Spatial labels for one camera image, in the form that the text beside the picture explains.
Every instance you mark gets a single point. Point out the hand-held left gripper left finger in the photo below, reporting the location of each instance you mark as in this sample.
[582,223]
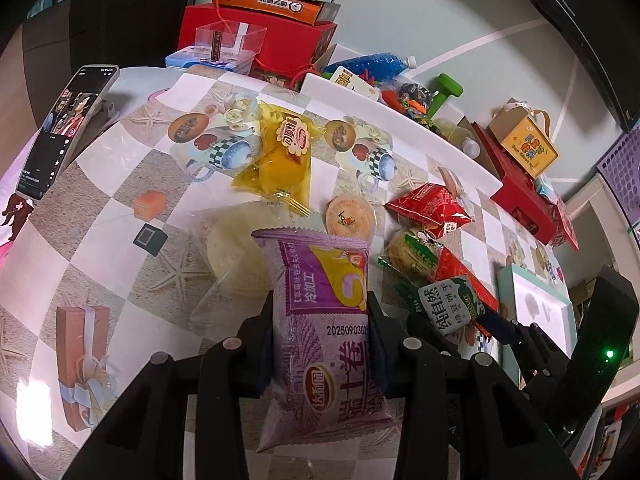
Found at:
[252,355]

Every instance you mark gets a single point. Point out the blue bottle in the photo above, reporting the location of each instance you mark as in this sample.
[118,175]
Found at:
[375,62]

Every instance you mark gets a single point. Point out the purple snack packet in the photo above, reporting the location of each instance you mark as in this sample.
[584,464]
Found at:
[320,310]

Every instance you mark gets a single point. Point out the card pack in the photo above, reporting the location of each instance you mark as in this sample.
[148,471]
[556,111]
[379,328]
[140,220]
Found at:
[350,80]

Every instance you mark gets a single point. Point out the black cabinet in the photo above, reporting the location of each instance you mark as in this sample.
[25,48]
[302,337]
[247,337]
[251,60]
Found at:
[100,5]

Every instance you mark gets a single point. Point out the orange box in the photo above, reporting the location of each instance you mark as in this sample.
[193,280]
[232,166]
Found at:
[270,5]

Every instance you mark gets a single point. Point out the white tray teal rim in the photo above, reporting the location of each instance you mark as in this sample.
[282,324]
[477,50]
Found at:
[540,305]

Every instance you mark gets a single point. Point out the yellow snack packet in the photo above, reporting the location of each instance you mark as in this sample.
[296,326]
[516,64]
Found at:
[285,160]

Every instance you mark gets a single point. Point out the green white biscuit packet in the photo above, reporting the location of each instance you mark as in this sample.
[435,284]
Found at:
[450,305]

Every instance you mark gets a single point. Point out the purple perforated basket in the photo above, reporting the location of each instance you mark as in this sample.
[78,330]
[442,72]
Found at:
[622,165]

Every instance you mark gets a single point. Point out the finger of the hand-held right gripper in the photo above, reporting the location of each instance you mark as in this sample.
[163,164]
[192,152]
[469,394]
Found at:
[522,342]
[425,332]

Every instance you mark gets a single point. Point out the grey phone stand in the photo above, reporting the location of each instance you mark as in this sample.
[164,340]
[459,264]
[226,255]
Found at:
[107,110]

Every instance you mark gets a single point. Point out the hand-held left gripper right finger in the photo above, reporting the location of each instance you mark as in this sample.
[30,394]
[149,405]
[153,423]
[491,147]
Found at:
[382,345]

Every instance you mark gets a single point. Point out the large red box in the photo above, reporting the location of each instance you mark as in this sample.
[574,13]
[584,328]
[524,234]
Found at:
[280,45]

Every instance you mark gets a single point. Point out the flat red box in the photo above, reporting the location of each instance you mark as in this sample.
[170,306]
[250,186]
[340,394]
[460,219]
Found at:
[520,195]

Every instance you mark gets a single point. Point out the printed checkered tablecloth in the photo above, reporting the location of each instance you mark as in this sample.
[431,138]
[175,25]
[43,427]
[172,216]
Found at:
[125,260]

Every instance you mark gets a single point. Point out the red patterned snack packet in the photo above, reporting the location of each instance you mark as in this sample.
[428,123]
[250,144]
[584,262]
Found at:
[430,205]

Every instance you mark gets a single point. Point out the clear plastic bottle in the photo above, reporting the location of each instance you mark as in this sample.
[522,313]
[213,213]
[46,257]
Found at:
[460,140]

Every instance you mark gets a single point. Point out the long white box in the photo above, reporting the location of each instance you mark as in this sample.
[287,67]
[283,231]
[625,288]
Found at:
[390,120]

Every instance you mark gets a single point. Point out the green dumbbell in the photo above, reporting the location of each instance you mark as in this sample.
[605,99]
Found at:
[445,90]

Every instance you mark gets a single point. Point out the green striped cracker packet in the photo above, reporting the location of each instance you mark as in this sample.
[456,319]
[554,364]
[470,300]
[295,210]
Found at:
[410,255]

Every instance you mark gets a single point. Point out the pile of wrapped candies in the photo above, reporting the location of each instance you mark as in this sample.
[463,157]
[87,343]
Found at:
[407,97]

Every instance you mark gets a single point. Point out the smartphone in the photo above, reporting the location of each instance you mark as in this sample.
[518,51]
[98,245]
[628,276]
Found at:
[60,135]

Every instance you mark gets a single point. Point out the plain red snack packet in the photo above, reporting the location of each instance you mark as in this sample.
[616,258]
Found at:
[465,270]

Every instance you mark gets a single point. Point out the blue white tin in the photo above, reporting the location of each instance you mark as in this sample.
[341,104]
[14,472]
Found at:
[200,60]

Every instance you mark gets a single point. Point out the clear plastic box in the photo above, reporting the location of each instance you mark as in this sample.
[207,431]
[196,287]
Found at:
[225,40]

